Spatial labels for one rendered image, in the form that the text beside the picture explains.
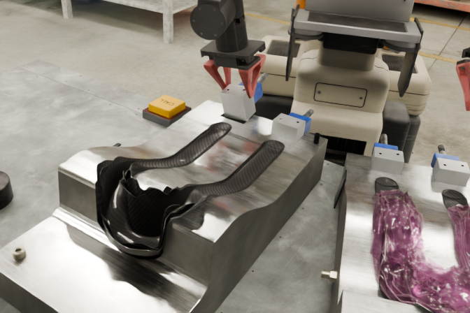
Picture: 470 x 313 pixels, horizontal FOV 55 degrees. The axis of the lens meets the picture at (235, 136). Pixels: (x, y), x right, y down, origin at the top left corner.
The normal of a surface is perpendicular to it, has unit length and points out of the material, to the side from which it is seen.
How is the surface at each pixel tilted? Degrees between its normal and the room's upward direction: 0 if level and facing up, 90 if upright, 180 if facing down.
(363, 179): 0
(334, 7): 90
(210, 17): 96
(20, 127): 0
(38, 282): 0
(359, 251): 16
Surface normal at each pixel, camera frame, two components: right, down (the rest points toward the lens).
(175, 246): -0.51, 0.32
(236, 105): -0.51, 0.55
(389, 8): -0.22, 0.49
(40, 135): 0.06, -0.86
